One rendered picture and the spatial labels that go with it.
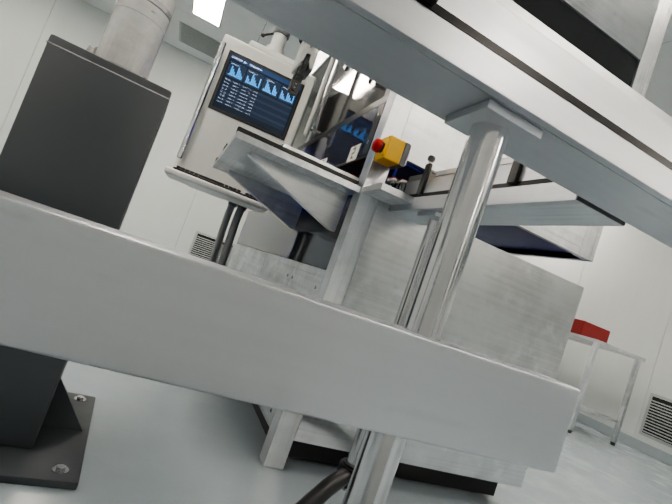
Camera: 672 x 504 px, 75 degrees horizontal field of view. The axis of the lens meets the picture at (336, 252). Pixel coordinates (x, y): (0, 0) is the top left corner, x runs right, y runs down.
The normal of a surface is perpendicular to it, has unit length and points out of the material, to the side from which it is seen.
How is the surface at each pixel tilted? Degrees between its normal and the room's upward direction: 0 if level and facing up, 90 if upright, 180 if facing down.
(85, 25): 90
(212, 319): 90
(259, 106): 90
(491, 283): 90
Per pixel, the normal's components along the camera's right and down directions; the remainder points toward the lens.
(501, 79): 0.35, 0.06
